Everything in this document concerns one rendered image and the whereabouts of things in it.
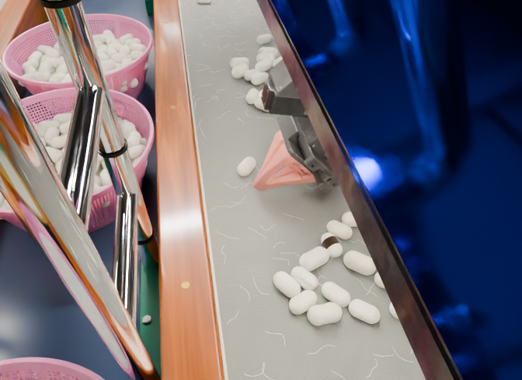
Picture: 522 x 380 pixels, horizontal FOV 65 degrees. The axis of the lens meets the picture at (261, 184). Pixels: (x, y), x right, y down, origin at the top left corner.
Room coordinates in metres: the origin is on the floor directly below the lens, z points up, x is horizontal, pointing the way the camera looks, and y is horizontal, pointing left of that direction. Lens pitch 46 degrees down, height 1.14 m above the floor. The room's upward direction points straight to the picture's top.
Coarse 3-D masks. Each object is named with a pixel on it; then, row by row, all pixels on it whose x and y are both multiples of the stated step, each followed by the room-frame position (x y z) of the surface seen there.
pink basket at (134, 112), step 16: (32, 96) 0.54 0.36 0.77; (48, 96) 0.55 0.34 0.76; (64, 96) 0.56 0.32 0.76; (112, 96) 0.56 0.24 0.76; (128, 96) 0.54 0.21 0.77; (32, 112) 0.53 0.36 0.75; (48, 112) 0.54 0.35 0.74; (64, 112) 0.55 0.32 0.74; (128, 112) 0.54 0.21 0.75; (144, 112) 0.50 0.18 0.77; (144, 128) 0.49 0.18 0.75; (144, 160) 0.42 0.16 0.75; (96, 192) 0.34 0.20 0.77; (112, 192) 0.36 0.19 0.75; (96, 208) 0.34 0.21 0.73; (112, 208) 0.36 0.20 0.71; (16, 224) 0.33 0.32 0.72; (96, 224) 0.35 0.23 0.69
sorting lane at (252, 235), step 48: (192, 0) 0.99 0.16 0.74; (240, 0) 0.99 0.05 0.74; (192, 48) 0.76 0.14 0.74; (240, 48) 0.76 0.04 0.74; (192, 96) 0.59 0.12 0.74; (240, 96) 0.59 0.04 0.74; (240, 144) 0.46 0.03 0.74; (240, 192) 0.37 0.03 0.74; (288, 192) 0.37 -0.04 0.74; (336, 192) 0.37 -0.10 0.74; (240, 240) 0.29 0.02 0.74; (288, 240) 0.29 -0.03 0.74; (240, 288) 0.22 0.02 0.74; (384, 288) 0.22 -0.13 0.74; (240, 336) 0.17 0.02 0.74; (288, 336) 0.17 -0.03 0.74; (336, 336) 0.17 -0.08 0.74; (384, 336) 0.17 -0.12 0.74
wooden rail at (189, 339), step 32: (160, 0) 0.93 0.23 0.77; (160, 32) 0.77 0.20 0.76; (160, 64) 0.65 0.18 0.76; (160, 96) 0.55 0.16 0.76; (160, 128) 0.47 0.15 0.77; (192, 128) 0.47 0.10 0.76; (160, 160) 0.40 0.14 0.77; (192, 160) 0.40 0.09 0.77; (160, 192) 0.34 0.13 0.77; (192, 192) 0.34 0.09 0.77; (160, 224) 0.29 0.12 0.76; (192, 224) 0.29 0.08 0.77; (160, 256) 0.25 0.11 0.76; (192, 256) 0.25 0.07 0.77; (160, 288) 0.21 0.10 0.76; (192, 288) 0.21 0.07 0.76; (160, 320) 0.18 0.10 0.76; (192, 320) 0.18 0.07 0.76; (160, 352) 0.15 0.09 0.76; (192, 352) 0.15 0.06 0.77
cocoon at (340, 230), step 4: (328, 224) 0.30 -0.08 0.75; (332, 224) 0.30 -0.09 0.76; (336, 224) 0.30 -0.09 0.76; (340, 224) 0.30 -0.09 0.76; (344, 224) 0.30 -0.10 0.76; (328, 228) 0.30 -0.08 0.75; (332, 228) 0.29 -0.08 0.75; (336, 228) 0.29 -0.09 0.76; (340, 228) 0.29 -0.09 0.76; (344, 228) 0.29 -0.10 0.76; (348, 228) 0.29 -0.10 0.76; (332, 232) 0.29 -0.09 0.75; (336, 232) 0.29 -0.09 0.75; (340, 232) 0.29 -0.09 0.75; (344, 232) 0.29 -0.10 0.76; (348, 232) 0.29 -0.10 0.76; (336, 236) 0.29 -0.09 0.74; (340, 236) 0.29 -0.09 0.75; (344, 236) 0.29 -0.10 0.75; (348, 236) 0.29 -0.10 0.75
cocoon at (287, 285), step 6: (276, 276) 0.23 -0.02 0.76; (282, 276) 0.23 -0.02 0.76; (288, 276) 0.23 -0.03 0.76; (276, 282) 0.22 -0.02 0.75; (282, 282) 0.22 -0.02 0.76; (288, 282) 0.22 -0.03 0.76; (294, 282) 0.22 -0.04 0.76; (282, 288) 0.22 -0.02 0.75; (288, 288) 0.21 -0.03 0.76; (294, 288) 0.21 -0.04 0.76; (300, 288) 0.22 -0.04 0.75; (288, 294) 0.21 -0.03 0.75; (294, 294) 0.21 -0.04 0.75
